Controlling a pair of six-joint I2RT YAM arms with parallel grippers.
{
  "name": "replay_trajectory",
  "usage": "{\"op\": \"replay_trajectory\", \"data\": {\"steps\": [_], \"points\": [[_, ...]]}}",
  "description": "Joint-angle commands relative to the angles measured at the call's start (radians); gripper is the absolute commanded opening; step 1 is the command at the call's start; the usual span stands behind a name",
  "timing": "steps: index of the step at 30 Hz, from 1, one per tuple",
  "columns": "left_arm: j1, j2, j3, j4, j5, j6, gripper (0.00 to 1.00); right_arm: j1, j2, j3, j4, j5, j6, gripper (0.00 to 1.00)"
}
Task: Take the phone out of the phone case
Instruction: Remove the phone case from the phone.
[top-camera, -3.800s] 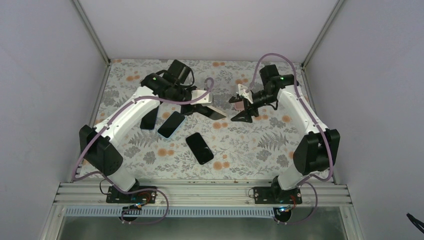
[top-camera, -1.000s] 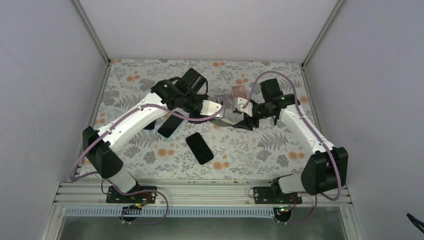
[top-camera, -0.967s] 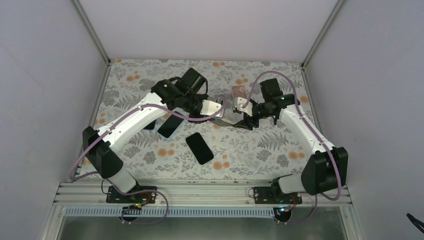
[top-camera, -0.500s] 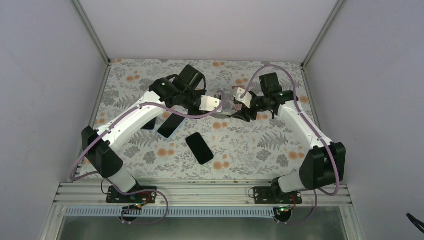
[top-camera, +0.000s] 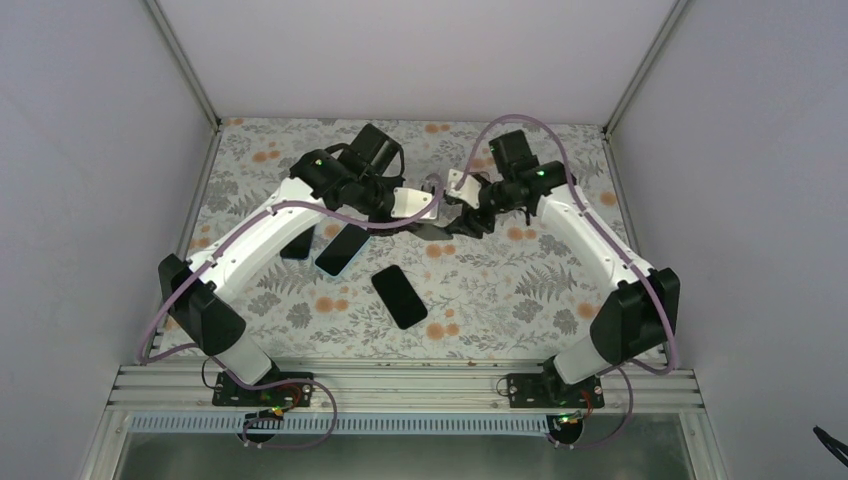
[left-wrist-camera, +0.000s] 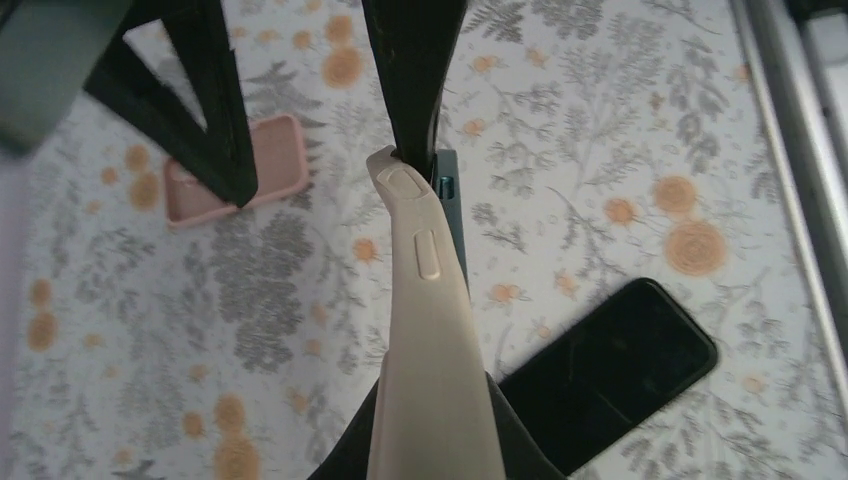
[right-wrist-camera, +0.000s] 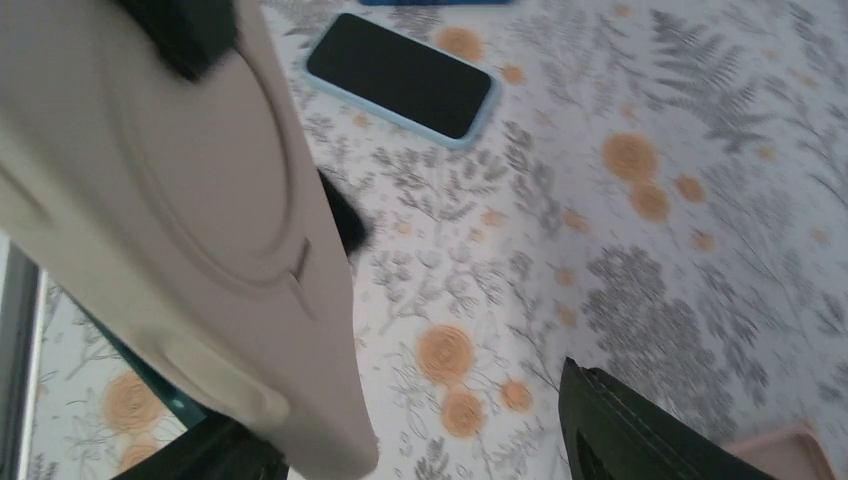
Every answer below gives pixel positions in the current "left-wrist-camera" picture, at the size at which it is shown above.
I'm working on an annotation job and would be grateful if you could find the pink phone case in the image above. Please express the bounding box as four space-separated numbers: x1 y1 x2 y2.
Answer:
163 114 310 229

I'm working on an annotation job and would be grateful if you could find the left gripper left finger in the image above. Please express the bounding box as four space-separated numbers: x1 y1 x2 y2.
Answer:
308 382 379 480

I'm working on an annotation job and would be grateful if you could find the dark blue phone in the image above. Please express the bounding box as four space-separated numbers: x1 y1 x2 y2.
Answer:
499 278 719 475

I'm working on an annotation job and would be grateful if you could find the phone with beige case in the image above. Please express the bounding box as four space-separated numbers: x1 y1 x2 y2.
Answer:
431 149 468 283

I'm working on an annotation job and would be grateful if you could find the floral patterned table mat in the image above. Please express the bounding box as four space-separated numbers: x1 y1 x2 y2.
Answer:
1 1 847 479

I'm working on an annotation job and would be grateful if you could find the aluminium rail base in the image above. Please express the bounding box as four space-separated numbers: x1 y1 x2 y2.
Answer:
728 0 848 372

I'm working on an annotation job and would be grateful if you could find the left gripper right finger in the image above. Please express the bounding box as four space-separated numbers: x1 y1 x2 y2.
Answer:
486 373 567 480

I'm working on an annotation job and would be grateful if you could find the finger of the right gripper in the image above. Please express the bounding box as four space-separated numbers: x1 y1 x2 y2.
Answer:
85 0 258 207
361 0 468 181

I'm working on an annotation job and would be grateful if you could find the beige phone case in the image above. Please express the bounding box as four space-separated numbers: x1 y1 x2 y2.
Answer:
367 146 505 479

